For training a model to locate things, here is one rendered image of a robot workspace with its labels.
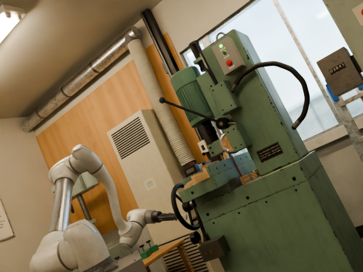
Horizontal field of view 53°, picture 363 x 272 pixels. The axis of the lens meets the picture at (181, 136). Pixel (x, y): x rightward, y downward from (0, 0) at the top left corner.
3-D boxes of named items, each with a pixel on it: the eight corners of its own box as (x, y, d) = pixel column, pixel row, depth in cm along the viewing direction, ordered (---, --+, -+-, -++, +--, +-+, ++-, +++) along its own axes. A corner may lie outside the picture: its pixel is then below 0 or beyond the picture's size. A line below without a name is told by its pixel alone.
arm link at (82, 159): (104, 157, 228) (87, 167, 231) (86, 136, 220) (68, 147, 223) (101, 169, 217) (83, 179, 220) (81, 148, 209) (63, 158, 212)
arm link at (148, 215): (150, 208, 245) (158, 208, 242) (152, 221, 245) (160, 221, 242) (142, 211, 237) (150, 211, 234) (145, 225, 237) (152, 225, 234)
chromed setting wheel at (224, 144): (227, 157, 188) (216, 135, 190) (247, 147, 182) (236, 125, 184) (224, 158, 185) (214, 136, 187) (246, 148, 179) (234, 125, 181)
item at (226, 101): (227, 115, 186) (214, 89, 188) (242, 107, 182) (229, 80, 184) (221, 115, 178) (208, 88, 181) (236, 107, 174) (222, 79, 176)
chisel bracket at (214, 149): (217, 158, 206) (211, 144, 207) (238, 148, 200) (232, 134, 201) (212, 160, 200) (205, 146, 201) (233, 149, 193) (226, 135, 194)
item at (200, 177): (237, 165, 213) (234, 160, 214) (240, 164, 212) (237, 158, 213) (194, 184, 165) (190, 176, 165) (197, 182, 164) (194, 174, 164)
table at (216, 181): (216, 186, 236) (212, 177, 237) (257, 168, 222) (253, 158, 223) (168, 210, 183) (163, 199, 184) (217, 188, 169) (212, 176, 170)
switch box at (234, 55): (229, 76, 184) (215, 48, 186) (246, 66, 179) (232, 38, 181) (224, 75, 178) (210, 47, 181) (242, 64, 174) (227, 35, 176)
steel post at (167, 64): (261, 266, 333) (142, 16, 373) (271, 263, 327) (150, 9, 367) (257, 271, 324) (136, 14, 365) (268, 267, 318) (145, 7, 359)
